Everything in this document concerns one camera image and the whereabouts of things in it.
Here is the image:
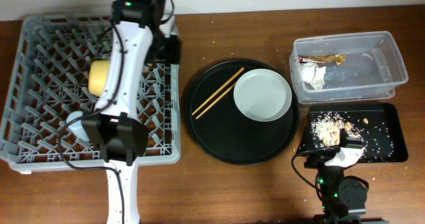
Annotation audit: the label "gold snack wrapper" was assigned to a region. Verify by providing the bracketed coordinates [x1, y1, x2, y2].
[298, 54, 347, 66]

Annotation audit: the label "grey plate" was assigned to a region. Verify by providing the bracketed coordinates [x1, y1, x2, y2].
[233, 68, 292, 122]

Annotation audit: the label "yellow bowl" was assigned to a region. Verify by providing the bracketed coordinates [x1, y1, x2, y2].
[88, 60, 110, 96]

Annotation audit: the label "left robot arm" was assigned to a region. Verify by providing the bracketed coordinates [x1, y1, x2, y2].
[81, 0, 181, 223]

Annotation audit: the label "black rectangular tray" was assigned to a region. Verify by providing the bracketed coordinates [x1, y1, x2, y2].
[298, 103, 408, 163]

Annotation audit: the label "food scraps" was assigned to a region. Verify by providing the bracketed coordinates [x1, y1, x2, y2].
[310, 110, 396, 160]

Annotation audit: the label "clear plastic bin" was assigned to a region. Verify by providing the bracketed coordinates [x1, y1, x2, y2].
[290, 31, 408, 104]

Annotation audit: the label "blue cup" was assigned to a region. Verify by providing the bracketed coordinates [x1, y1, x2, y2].
[66, 111, 90, 142]

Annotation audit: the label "wooden chopstick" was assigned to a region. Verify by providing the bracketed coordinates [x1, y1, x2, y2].
[192, 67, 244, 115]
[195, 83, 236, 120]

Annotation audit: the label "grey dishwasher rack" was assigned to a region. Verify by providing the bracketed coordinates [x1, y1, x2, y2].
[1, 15, 181, 174]

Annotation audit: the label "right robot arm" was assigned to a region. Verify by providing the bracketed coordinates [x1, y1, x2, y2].
[302, 129, 389, 224]

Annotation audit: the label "white tissue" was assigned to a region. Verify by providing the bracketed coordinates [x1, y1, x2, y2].
[300, 62, 326, 90]

